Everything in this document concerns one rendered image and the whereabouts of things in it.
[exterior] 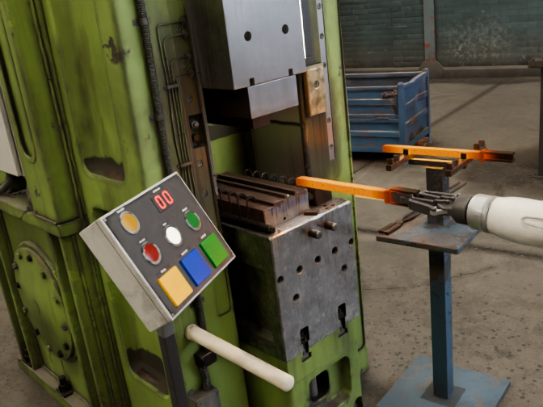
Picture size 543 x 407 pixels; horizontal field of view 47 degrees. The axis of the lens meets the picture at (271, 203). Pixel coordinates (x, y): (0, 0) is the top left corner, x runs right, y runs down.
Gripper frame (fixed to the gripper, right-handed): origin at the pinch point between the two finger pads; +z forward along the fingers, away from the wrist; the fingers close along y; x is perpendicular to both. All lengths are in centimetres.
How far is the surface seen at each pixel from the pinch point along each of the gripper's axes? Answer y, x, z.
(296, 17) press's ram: 10, 47, 45
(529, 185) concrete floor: 302, -108, 107
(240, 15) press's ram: -12, 50, 45
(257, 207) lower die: -11.6, -8.7, 47.8
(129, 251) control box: -70, 5, 23
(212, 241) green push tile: -44, -4, 29
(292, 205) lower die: 0.2, -11.1, 44.0
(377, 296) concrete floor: 102, -107, 95
